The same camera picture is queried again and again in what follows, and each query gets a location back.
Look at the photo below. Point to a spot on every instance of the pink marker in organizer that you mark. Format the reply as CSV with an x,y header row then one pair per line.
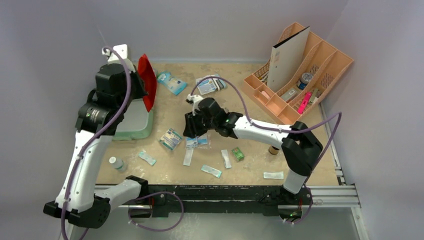
x,y
304,103

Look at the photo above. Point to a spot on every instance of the brown bottle orange cap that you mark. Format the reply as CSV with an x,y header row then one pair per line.
x,y
273,150

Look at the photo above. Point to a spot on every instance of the white strip packet front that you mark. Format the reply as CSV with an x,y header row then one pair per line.
x,y
273,175

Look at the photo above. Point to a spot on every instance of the teal dotted bandage strip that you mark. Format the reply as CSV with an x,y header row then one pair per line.
x,y
148,158

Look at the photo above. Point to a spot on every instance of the green white mask packet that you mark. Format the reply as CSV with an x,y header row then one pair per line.
x,y
170,139

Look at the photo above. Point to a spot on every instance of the white adhesive dressing strip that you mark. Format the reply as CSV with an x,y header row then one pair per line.
x,y
226,158

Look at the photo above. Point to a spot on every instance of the clear zip bag of pads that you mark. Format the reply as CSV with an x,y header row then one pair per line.
x,y
201,142

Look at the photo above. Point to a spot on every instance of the red first aid pouch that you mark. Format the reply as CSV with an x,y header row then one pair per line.
x,y
148,75

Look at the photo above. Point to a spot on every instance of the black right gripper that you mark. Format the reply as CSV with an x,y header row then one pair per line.
x,y
194,122

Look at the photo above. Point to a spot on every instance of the green small medicine box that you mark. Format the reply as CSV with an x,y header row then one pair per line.
x,y
238,154

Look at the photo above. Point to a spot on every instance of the blue white wipes packet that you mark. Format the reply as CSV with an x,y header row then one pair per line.
x,y
173,84

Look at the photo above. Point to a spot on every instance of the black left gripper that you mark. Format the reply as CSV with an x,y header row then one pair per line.
x,y
135,76

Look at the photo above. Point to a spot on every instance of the white gauze dressing packet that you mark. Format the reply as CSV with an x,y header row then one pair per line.
x,y
206,86

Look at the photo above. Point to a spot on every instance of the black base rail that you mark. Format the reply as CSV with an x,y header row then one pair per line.
x,y
267,200

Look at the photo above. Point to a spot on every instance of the white folder in organizer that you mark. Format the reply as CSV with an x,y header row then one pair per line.
x,y
286,57

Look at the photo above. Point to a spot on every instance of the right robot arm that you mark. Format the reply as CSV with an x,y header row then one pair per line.
x,y
299,145

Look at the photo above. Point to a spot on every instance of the pink eraser in organizer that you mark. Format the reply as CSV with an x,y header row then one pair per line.
x,y
265,95

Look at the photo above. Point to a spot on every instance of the pink desk organizer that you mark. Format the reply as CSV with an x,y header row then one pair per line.
x,y
301,71

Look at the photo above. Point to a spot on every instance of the mint green storage case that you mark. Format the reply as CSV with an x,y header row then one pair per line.
x,y
137,123

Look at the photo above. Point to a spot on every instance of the grey box in organizer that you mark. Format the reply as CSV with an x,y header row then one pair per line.
x,y
289,94

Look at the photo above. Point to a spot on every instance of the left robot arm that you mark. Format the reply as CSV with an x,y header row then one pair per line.
x,y
77,203

